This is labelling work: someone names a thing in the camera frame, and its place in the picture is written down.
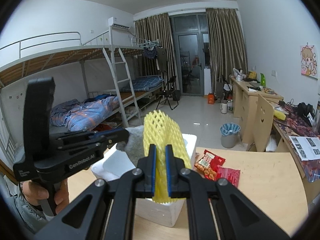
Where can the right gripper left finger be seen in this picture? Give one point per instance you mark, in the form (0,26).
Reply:
(106,209)

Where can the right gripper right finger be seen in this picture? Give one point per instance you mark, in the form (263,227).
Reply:
(217,209)

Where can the grey cloth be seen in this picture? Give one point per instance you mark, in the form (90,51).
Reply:
(134,146)

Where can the yellow foam fruit net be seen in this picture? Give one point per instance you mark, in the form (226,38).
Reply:
(160,130)

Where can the grey jacket forearm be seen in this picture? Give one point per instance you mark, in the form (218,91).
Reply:
(30,217)

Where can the person's left hand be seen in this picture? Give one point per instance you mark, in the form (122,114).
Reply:
(34,192)

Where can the blue plaid quilt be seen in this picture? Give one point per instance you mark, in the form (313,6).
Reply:
(82,116)

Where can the red orange snack bag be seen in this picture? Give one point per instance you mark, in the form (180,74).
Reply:
(208,164)

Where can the metal bunk bed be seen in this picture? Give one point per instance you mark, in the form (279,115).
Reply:
(82,71)

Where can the white printed paper sheet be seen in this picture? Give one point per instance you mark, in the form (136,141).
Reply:
(308,148)

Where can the wooden smiley chair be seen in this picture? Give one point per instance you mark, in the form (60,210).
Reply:
(262,125)

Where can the wooden desk with cloth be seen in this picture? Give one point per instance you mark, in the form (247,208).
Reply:
(294,125)

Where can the yellow corn toy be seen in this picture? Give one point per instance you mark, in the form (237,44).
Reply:
(279,115)

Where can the white thermos jug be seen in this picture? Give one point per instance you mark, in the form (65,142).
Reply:
(224,107)

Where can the orange bag on floor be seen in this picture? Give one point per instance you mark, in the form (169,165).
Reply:
(211,99)

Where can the small wooden desk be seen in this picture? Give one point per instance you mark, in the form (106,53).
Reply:
(245,106)

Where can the black headphones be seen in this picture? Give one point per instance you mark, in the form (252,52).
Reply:
(305,111)

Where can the black folding chair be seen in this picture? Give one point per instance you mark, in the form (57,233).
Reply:
(168,92)

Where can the white air conditioner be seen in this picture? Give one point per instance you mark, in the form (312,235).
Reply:
(113,22)

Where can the brown curtain left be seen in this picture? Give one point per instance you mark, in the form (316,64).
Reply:
(154,35)

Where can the brown curtain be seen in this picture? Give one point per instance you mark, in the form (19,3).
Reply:
(226,43)
(154,35)

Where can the brown curtain right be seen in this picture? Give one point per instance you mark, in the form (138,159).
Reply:
(226,43)

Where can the glass balcony door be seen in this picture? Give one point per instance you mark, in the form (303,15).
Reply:
(191,43)

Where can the cartoon girl wall picture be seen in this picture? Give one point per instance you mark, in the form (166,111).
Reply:
(308,63)

